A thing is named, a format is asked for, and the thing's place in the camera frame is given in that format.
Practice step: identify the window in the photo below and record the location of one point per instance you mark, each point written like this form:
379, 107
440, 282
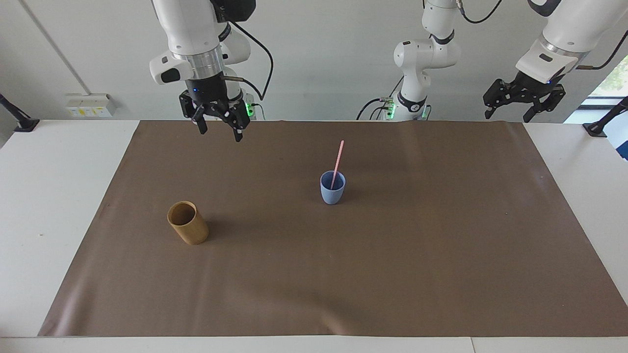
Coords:
613, 83

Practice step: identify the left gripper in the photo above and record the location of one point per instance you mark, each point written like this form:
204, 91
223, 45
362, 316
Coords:
535, 86

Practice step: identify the black stand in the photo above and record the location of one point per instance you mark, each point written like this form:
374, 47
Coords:
19, 120
601, 125

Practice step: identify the white wall socket box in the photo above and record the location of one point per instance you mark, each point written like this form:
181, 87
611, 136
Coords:
91, 105

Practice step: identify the brown bamboo cup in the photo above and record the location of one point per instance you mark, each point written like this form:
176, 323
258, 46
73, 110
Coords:
192, 228

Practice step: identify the blue cup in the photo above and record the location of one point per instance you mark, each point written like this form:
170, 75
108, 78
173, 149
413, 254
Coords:
332, 192

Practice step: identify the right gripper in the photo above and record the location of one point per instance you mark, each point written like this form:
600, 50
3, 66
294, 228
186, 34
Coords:
207, 90

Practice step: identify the pink chopstick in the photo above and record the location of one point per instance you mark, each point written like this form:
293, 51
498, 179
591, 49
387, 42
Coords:
339, 159

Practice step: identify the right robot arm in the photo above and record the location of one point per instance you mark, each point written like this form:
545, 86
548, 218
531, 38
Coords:
189, 29

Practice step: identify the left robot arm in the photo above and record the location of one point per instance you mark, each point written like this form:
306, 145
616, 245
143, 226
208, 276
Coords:
422, 54

